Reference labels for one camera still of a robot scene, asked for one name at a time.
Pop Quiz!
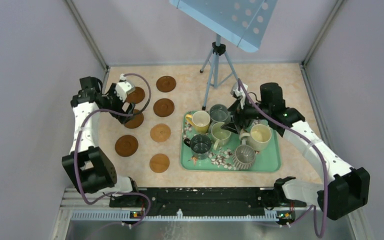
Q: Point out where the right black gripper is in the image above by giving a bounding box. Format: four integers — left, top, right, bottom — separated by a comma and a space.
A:
221, 94, 271, 134

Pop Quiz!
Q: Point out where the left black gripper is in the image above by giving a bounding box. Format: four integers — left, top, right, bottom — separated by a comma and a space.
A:
100, 83, 135, 124

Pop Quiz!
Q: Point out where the dark brown wooden coaster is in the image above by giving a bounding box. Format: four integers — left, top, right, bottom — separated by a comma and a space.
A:
156, 75, 177, 93
126, 86, 145, 104
153, 98, 175, 117

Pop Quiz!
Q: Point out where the yellow mug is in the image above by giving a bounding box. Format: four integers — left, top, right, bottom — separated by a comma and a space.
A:
185, 110, 211, 134

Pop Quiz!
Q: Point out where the green floral serving tray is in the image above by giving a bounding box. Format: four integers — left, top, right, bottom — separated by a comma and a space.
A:
180, 119, 282, 173

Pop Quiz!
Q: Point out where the dark grey mug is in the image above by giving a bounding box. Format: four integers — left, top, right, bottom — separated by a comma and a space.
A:
183, 134, 212, 160

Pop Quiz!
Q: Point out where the light woven rattan coaster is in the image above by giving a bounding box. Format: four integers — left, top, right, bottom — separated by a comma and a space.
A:
149, 153, 170, 173
150, 123, 171, 143

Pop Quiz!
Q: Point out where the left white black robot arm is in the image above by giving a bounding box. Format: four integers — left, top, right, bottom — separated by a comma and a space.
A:
61, 75, 135, 194

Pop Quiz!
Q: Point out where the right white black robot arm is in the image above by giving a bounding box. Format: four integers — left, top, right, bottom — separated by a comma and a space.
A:
223, 81, 371, 220

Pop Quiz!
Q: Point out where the light green mug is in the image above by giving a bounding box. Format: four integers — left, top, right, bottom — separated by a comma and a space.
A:
210, 122, 232, 150

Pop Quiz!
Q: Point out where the grey ribbed mug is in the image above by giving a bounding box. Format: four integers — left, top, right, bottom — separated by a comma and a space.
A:
209, 104, 231, 123

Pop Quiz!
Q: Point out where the cream mug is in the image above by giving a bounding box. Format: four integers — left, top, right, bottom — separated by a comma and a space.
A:
239, 124, 272, 152

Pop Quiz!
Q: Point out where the grey striped mug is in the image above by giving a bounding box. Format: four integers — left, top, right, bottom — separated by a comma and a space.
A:
232, 139, 256, 170

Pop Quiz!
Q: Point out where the blue tripod stand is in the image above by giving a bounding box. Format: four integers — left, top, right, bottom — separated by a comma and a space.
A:
199, 33, 239, 111

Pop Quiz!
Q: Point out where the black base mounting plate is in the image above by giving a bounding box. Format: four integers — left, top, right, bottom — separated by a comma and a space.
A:
109, 187, 306, 217

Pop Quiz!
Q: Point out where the blue perforated panel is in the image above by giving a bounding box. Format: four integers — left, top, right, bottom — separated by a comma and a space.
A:
169, 0, 278, 53

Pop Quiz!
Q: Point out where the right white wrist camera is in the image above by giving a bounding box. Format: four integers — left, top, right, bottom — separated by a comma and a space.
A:
230, 82, 248, 109

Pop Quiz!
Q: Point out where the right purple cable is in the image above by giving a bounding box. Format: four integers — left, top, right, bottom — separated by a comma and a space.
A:
236, 78, 329, 239

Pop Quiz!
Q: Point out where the purple cable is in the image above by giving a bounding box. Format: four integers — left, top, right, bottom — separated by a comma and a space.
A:
236, 78, 329, 239
73, 72, 152, 229

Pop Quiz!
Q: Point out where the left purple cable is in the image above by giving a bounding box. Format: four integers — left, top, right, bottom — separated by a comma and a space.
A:
73, 72, 152, 229

